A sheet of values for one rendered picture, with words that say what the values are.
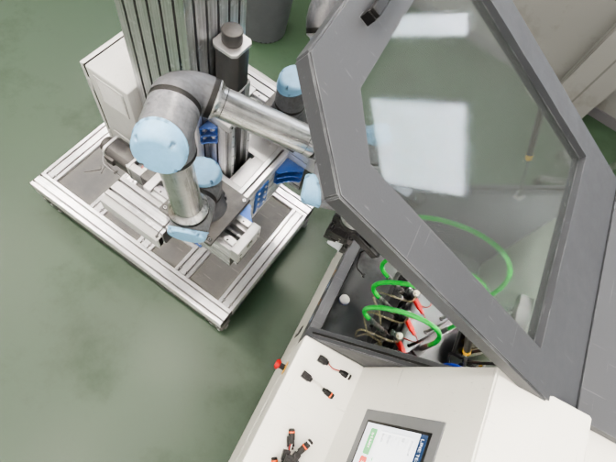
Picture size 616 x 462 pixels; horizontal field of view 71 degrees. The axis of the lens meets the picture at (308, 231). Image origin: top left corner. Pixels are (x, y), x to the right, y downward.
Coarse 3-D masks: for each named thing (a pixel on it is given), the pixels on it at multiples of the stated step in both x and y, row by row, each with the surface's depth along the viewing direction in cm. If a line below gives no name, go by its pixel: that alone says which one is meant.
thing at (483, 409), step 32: (384, 384) 127; (416, 384) 114; (448, 384) 103; (480, 384) 94; (512, 384) 91; (256, 416) 172; (352, 416) 132; (416, 416) 106; (448, 416) 96; (480, 416) 89; (512, 416) 89; (544, 416) 90; (576, 416) 91; (448, 448) 91; (480, 448) 85; (512, 448) 86; (544, 448) 87; (576, 448) 88
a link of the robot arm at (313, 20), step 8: (312, 0) 117; (320, 0) 115; (328, 0) 114; (336, 0) 114; (312, 8) 116; (320, 8) 115; (328, 8) 115; (312, 16) 117; (320, 16) 115; (312, 24) 117; (320, 24) 116; (312, 32) 118
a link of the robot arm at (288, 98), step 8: (280, 72) 153; (288, 72) 153; (296, 72) 153; (280, 80) 152; (288, 80) 151; (296, 80) 152; (280, 88) 153; (288, 88) 151; (296, 88) 151; (280, 96) 156; (288, 96) 153; (296, 96) 153; (280, 104) 159; (288, 104) 157; (296, 104) 158; (288, 112) 161; (296, 112) 162
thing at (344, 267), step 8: (352, 248) 164; (360, 248) 165; (344, 256) 163; (352, 256) 163; (344, 264) 161; (352, 264) 162; (336, 272) 159; (344, 272) 160; (336, 280) 158; (344, 280) 159; (328, 288) 156; (336, 288) 157; (328, 296) 155; (336, 296) 156; (320, 304) 153; (328, 304) 154; (320, 312) 152; (328, 312) 153; (312, 320) 151; (320, 320) 151; (320, 328) 150
